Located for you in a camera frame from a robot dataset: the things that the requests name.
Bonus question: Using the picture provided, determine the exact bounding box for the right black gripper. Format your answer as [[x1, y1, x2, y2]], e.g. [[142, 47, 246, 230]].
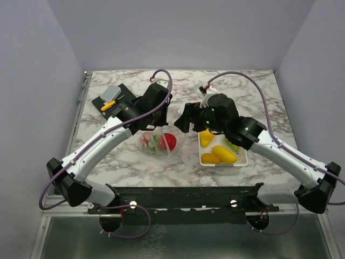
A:
[[174, 101, 227, 135]]

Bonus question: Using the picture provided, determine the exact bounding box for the red apple toy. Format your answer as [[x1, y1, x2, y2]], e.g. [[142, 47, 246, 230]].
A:
[[161, 133, 177, 151]]

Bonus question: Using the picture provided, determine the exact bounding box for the clear zip top bag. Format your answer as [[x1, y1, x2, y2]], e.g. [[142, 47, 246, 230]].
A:
[[136, 125, 187, 156]]

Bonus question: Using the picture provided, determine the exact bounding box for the yellow lemon toy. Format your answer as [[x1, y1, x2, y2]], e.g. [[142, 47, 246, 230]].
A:
[[212, 146, 237, 164]]

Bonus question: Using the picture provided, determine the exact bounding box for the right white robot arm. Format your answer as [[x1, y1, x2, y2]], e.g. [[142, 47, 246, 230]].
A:
[[174, 94, 341, 214]]

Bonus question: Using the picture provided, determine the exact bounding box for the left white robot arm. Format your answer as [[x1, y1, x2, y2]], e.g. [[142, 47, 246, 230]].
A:
[[46, 80, 172, 213]]

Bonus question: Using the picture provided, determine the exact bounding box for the white plastic basket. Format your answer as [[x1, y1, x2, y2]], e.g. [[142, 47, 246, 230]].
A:
[[198, 133, 248, 167]]

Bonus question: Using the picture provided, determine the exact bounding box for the yellow orange mango toy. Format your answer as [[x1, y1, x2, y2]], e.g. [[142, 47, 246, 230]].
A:
[[201, 153, 221, 164]]

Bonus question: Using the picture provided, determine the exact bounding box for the grey plastic box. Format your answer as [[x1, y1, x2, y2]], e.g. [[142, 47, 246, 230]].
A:
[[100, 85, 121, 103]]

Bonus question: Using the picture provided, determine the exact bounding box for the green pear toy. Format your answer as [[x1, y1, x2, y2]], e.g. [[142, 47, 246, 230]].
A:
[[225, 139, 239, 153]]

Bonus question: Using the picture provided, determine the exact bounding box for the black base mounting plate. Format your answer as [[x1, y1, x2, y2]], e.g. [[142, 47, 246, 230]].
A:
[[87, 183, 278, 228]]

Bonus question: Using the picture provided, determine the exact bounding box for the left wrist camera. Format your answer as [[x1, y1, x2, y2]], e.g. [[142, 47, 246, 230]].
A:
[[150, 78, 169, 88]]

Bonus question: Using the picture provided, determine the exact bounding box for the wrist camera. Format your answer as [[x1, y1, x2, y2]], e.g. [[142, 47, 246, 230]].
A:
[[150, 78, 169, 88], [199, 85, 218, 108]]

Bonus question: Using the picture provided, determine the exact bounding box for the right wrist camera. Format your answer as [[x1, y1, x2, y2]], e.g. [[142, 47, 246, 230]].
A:
[[199, 85, 218, 108]]

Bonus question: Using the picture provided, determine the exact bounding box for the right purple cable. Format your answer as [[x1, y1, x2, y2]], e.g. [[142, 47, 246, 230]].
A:
[[204, 71, 345, 235]]

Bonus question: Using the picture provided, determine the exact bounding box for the purple cable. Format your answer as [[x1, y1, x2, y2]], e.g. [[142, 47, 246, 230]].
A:
[[39, 69, 173, 240], [204, 71, 345, 235]]

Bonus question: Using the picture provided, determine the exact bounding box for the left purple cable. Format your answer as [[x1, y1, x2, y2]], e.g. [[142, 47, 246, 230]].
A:
[[39, 69, 173, 240]]

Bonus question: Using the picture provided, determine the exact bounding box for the aluminium rail frame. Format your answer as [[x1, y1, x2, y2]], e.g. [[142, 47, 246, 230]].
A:
[[29, 70, 92, 259]]

